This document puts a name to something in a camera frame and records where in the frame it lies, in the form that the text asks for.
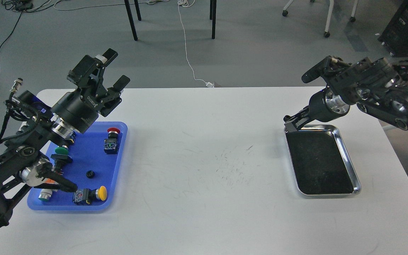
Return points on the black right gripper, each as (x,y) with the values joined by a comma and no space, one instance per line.
(324,106)

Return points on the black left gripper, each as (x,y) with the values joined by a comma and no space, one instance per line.
(81,111)

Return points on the orange grey button switch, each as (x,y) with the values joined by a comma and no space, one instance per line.
(45,194)

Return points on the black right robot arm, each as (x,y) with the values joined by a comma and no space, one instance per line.
(378,88)

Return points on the silver metal tray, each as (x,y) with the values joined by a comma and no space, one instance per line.
(321,164)

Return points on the small black yellow switch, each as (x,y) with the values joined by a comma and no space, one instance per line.
(71,138)

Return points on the blue plastic tray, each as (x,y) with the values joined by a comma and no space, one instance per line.
(87,154)

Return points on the yellow push button switch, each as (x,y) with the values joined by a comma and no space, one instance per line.
(87,196)

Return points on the black table leg right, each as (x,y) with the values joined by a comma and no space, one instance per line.
(212,17)

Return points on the red push button switch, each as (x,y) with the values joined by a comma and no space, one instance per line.
(111,144)

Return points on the green push button switch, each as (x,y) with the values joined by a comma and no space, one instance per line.
(60,158)

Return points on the black table leg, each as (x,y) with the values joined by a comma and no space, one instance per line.
(212,17)
(131,17)

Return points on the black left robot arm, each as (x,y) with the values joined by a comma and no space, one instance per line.
(22,164)

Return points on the small black gear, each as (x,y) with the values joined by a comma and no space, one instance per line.
(90,174)

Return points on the black equipment case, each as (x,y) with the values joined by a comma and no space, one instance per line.
(407,28)

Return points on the black table leg left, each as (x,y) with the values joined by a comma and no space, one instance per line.
(131,17)

